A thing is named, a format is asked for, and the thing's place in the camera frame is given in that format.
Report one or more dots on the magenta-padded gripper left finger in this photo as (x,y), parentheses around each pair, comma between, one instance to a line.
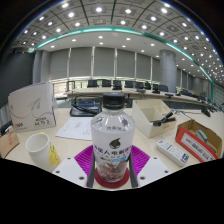
(83,158)

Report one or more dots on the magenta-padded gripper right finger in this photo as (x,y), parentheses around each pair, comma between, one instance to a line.
(141,158)

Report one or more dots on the clear black-capped drink bottle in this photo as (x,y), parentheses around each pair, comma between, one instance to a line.
(112,140)

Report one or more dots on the yellow paper tag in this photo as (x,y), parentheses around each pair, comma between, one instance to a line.
(54,156)

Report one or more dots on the white paper sheet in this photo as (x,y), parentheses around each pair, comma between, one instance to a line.
(75,128)

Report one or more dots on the white remote control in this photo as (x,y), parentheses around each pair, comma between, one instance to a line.
(172,152)

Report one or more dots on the beige open organizer box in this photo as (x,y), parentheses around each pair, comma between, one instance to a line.
(146,123)

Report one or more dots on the white cup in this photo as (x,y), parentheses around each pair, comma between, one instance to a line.
(38,150)

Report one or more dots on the black desk phone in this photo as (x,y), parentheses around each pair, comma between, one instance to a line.
(85,110)

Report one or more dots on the red-sided open cardboard box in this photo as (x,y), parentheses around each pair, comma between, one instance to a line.
(190,145)

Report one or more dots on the teal small tool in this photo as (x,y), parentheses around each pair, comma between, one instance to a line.
(201,135)

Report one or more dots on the white printed paper box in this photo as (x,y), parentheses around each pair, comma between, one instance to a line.
(31,106)

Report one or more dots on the brown kraft envelope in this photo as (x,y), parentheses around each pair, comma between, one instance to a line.
(8,143)

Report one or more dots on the row of black office chairs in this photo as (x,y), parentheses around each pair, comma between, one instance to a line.
(116,84)

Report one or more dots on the black table microphone base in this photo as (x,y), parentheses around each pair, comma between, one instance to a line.
(205,111)

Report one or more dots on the black flat device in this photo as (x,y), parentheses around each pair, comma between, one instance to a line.
(5,128)

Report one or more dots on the group of ceiling lights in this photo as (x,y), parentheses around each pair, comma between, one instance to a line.
(99,9)

